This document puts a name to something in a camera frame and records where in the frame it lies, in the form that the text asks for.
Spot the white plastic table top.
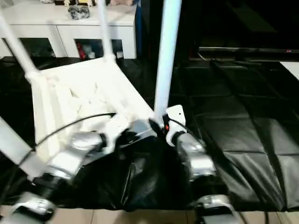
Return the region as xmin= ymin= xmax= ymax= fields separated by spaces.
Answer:
xmin=25 ymin=56 xmax=161 ymax=182

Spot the black plastic mat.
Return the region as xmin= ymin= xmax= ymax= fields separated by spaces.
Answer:
xmin=0 ymin=56 xmax=299 ymax=212

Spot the black metal rod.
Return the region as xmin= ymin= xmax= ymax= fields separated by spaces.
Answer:
xmin=198 ymin=46 xmax=299 ymax=62

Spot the black backdrop cloth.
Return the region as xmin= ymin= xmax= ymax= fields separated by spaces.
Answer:
xmin=135 ymin=0 xmax=299 ymax=63

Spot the white cabinet with glass doors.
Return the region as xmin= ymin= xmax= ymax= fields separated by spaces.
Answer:
xmin=0 ymin=0 xmax=137 ymax=60

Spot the black bundle on cabinet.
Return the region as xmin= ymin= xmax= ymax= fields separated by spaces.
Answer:
xmin=67 ymin=6 xmax=91 ymax=21

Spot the white flat panel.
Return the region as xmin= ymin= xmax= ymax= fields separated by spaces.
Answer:
xmin=279 ymin=62 xmax=299 ymax=82

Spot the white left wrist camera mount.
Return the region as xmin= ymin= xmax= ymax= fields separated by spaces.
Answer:
xmin=102 ymin=113 xmax=131 ymax=154

